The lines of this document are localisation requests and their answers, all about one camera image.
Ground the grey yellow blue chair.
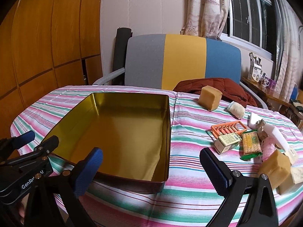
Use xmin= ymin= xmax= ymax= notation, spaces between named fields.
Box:
xmin=92 ymin=33 xmax=269 ymax=110

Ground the wooden side desk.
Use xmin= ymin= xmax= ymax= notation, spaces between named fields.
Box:
xmin=241 ymin=77 xmax=291 ymax=107

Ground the pale striped curtain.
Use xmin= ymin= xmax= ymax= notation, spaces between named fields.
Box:
xmin=275 ymin=0 xmax=303 ymax=100

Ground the cream cardboard box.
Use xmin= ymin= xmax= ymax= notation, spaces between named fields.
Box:
xmin=283 ymin=149 xmax=299 ymax=165
xmin=279 ymin=167 xmax=303 ymax=195

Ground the red-brown jacket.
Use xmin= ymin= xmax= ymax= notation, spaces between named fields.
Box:
xmin=173 ymin=78 xmax=258 ymax=107

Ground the white frame window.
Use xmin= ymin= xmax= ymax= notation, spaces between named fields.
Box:
xmin=223 ymin=0 xmax=278 ymax=57

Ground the wooden wardrobe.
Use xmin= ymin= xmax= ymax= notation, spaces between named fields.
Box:
xmin=0 ymin=0 xmax=103 ymax=156

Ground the beige sponge chunk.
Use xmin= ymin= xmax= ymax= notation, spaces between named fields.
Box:
xmin=258 ymin=149 xmax=292 ymax=190

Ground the orange soap rack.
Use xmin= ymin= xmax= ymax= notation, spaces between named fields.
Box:
xmin=211 ymin=120 xmax=248 ymax=139

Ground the green and white box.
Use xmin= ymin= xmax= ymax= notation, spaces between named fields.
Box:
xmin=214 ymin=133 xmax=240 ymax=154

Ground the paper wrapper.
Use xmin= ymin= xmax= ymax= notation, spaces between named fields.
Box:
xmin=256 ymin=120 xmax=269 ymax=141

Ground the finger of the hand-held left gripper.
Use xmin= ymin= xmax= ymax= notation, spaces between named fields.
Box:
xmin=0 ymin=131 xmax=36 ymax=150
xmin=0 ymin=135 xmax=59 ymax=168

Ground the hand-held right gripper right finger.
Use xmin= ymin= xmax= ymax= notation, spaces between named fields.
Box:
xmin=199 ymin=147 xmax=280 ymax=227

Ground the pink green striped tablecloth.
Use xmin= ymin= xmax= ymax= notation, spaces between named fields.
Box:
xmin=11 ymin=85 xmax=303 ymax=227

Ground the dark green cloth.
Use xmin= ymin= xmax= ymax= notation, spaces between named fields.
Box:
xmin=290 ymin=99 xmax=303 ymax=114

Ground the large white sponge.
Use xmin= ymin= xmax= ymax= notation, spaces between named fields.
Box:
xmin=264 ymin=123 xmax=290 ymax=152

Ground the yellow sponge cube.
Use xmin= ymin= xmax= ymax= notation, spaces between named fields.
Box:
xmin=198 ymin=86 xmax=223 ymax=111

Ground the gold metal tin container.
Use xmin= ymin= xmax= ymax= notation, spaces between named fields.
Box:
xmin=44 ymin=92 xmax=171 ymax=195

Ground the starfish print curtain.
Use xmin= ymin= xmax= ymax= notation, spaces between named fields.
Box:
xmin=181 ymin=0 xmax=233 ymax=39

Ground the small white sponge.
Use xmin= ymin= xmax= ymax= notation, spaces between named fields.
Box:
xmin=247 ymin=112 xmax=262 ymax=130

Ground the green cracker packet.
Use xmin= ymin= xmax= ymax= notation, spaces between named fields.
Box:
xmin=240 ymin=131 xmax=263 ymax=161

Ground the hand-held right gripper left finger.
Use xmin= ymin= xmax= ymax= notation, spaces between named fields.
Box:
xmin=27 ymin=147 xmax=104 ymax=227

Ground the pink hair roller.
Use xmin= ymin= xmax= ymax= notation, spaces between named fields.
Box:
xmin=260 ymin=136 xmax=276 ymax=162

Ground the white box of papers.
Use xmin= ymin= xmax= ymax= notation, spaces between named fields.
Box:
xmin=248 ymin=53 xmax=263 ymax=81

